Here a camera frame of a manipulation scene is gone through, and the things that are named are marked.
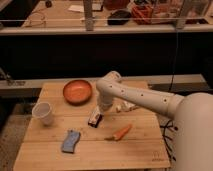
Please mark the orange wooden bowl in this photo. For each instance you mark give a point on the orange wooden bowl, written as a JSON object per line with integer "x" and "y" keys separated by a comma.
{"x": 77, "y": 92}

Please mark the grey metal post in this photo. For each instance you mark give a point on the grey metal post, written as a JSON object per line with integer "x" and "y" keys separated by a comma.
{"x": 89, "y": 24}

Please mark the white paper sheet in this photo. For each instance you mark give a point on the white paper sheet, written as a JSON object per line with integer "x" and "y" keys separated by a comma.
{"x": 76, "y": 8}

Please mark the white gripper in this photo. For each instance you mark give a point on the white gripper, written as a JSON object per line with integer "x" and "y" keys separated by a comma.
{"x": 103, "y": 107}

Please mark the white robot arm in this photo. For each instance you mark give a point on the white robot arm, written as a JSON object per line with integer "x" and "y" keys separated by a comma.
{"x": 192, "y": 116}

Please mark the white plastic bottle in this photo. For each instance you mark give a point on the white plastic bottle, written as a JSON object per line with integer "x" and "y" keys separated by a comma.
{"x": 126, "y": 107}

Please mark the black object on bench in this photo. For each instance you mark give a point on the black object on bench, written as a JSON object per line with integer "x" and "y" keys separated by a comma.
{"x": 119, "y": 17}

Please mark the orange carrot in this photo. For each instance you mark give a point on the orange carrot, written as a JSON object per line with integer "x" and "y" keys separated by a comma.
{"x": 118, "y": 135}

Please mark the orange box on bench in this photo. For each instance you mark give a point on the orange box on bench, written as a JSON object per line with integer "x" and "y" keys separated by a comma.
{"x": 141, "y": 14}

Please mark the blue sponge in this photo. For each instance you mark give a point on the blue sponge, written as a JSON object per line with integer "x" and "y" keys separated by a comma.
{"x": 69, "y": 143}

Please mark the white paper cup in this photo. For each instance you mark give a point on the white paper cup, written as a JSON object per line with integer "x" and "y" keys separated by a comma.
{"x": 43, "y": 112}

